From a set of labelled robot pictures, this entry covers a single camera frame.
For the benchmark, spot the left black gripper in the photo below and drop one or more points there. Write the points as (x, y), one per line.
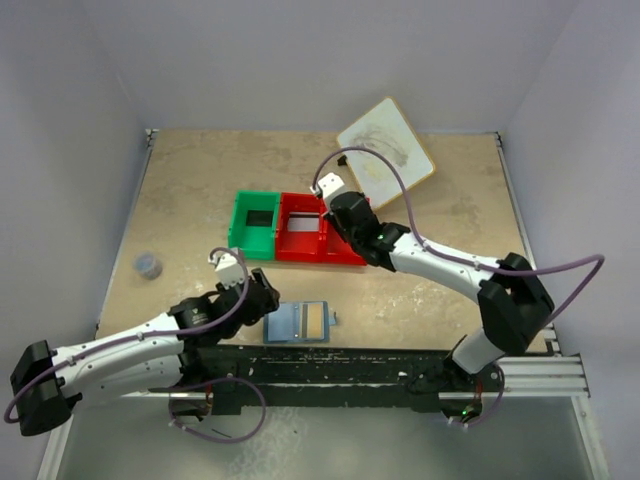
(271, 304)

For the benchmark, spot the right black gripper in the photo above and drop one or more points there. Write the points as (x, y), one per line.
(330, 213)

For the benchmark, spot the orange yellow credit card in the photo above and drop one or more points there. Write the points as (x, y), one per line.
(315, 321)

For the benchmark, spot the blue card holder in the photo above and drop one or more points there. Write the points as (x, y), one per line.
(287, 325)

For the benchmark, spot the black credit card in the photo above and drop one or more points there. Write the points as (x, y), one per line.
(259, 218)

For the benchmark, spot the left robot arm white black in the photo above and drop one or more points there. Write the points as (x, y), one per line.
(49, 383)

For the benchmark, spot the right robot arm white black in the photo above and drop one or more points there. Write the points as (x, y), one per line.
(514, 305)

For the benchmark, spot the green plastic bin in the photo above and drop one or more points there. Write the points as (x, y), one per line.
(256, 243)

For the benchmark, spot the red double plastic bin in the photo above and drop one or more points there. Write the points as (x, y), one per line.
(322, 247)

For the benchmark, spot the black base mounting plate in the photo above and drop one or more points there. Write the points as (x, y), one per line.
(424, 381)

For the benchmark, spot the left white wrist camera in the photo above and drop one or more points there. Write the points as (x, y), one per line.
(229, 267)

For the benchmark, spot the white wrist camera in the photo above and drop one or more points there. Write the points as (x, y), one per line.
(229, 267)
(328, 187)

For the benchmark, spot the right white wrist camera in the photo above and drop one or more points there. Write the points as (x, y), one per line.
(328, 187)

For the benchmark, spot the white board wooden frame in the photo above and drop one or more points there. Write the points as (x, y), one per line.
(387, 155)

